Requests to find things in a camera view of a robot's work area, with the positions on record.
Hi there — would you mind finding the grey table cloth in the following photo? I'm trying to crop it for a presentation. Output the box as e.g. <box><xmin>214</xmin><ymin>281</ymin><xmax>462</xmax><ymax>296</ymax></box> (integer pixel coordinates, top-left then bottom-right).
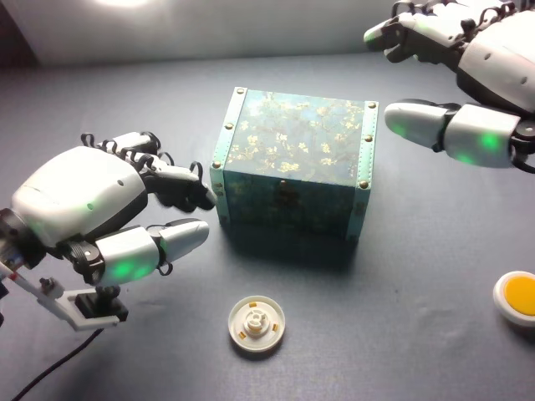
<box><xmin>0</xmin><ymin>53</ymin><xmax>535</xmax><ymax>401</ymax></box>

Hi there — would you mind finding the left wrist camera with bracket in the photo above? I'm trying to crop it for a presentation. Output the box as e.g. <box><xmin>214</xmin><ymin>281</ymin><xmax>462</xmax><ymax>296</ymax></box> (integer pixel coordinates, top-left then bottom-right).
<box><xmin>0</xmin><ymin>259</ymin><xmax>130</xmax><ymax>334</ymax></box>

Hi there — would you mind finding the teal wooden box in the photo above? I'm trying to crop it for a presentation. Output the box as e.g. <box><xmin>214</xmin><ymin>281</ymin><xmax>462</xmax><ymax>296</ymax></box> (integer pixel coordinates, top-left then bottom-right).
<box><xmin>208</xmin><ymin>86</ymin><xmax>380</xmax><ymax>244</ymax></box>

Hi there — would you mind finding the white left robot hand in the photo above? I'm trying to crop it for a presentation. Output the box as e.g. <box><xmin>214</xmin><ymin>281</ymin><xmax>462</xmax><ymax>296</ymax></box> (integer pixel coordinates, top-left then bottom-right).
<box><xmin>10</xmin><ymin>131</ymin><xmax>218</xmax><ymax>288</ymax></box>

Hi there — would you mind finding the white round plastic cap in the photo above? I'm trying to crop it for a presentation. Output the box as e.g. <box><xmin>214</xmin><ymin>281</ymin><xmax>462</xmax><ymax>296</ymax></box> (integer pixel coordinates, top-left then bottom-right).
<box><xmin>227</xmin><ymin>294</ymin><xmax>288</xmax><ymax>357</ymax></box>

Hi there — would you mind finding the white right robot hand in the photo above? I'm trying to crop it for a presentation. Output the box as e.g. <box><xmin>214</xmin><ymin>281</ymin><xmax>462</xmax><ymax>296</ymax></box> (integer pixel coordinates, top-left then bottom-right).
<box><xmin>362</xmin><ymin>0</ymin><xmax>535</xmax><ymax>170</ymax></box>

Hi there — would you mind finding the white button with yellow top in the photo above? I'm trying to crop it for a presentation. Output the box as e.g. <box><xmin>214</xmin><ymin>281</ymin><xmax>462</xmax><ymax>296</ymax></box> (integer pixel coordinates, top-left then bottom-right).
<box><xmin>492</xmin><ymin>270</ymin><xmax>535</xmax><ymax>327</ymax></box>

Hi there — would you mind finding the black cable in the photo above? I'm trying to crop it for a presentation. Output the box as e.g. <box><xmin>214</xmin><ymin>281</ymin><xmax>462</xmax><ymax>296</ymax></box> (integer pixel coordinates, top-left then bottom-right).
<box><xmin>10</xmin><ymin>327</ymin><xmax>105</xmax><ymax>401</ymax></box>

